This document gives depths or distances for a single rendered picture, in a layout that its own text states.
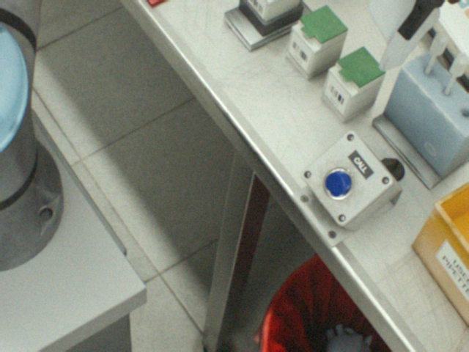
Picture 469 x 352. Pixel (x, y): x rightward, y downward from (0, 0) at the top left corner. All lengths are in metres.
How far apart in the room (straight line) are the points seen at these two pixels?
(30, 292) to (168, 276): 1.01
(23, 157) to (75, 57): 1.34
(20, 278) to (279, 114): 0.34
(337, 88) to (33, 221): 0.35
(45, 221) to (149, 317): 0.98
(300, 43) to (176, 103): 1.05
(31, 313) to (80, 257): 0.07
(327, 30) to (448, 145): 0.18
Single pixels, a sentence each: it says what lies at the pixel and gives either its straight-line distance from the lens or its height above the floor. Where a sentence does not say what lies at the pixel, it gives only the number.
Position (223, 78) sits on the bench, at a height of 0.88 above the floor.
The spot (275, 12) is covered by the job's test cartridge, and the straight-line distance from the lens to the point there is 1.05.
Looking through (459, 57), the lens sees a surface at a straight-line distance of 0.91.
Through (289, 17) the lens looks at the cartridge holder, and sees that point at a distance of 1.07.
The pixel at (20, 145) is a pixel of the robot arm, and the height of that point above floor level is 1.07.
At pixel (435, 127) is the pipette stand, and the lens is 0.98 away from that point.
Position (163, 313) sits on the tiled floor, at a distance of 1.85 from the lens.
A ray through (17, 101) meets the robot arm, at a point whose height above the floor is 1.13.
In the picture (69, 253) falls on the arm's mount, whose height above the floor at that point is 0.92.
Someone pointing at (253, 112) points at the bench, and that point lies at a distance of 1.03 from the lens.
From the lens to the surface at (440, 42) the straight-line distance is 0.92.
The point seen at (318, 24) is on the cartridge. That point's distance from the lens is 1.02.
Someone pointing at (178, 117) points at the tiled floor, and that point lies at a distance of 2.04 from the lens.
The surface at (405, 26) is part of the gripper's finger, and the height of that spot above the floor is 1.09.
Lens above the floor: 1.74
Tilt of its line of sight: 62 degrees down
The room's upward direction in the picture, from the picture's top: 10 degrees clockwise
